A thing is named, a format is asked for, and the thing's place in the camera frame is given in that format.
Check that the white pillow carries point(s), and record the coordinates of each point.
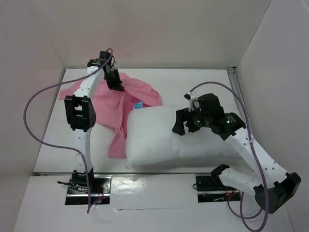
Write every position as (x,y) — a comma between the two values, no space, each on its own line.
(151,143)

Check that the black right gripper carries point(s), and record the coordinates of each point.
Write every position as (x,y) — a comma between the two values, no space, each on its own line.
(189,122)

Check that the aluminium table edge rail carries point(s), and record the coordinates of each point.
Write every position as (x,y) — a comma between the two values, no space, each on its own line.
(121,173)

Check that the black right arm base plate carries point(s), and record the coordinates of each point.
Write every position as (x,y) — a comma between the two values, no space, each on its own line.
(210,192)

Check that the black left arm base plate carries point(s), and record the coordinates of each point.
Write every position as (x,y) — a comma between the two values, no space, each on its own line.
(99,193)

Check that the pink fabric pillowcase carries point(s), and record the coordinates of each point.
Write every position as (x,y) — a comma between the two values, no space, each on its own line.
(113,108)

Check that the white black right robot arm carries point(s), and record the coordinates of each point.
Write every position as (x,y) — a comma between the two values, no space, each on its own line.
(273,188)

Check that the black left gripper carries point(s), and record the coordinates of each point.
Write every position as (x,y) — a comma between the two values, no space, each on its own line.
(117,85)

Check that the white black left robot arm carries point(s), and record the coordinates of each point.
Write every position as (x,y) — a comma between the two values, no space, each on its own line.
(81,115)

